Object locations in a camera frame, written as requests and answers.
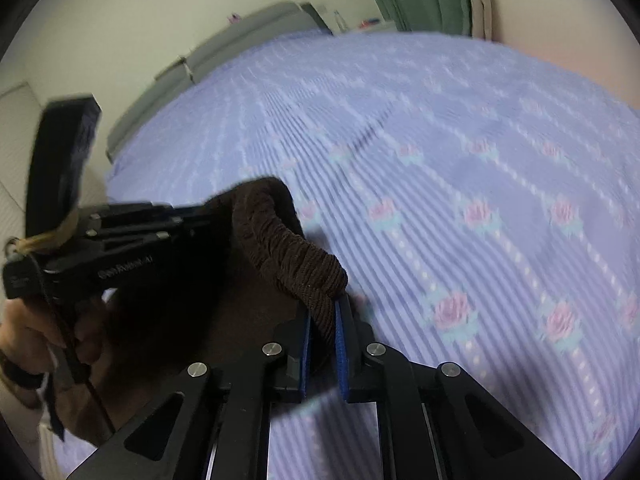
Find brown pants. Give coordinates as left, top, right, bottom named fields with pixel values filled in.
left=64, top=175, right=350, bottom=453

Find dark wristband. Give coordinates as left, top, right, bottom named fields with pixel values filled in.
left=0, top=352, right=45, bottom=392

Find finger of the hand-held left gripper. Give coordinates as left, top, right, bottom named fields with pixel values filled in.
left=99, top=224, right=222, bottom=264
left=86, top=201, right=212, bottom=237

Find person's left hand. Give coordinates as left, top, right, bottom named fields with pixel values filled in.
left=0, top=299, right=109, bottom=377

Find black cable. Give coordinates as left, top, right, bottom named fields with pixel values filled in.
left=61, top=305, right=119, bottom=437

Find purple floral bed sheet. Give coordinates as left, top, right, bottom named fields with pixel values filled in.
left=52, top=30, right=640, bottom=480

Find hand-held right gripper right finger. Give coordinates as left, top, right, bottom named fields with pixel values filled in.
left=334, top=296, right=583, bottom=480

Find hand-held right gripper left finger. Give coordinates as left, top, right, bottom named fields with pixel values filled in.
left=67, top=307, right=314, bottom=480

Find grey headboard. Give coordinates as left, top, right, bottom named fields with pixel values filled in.
left=106, top=2, right=334, bottom=164

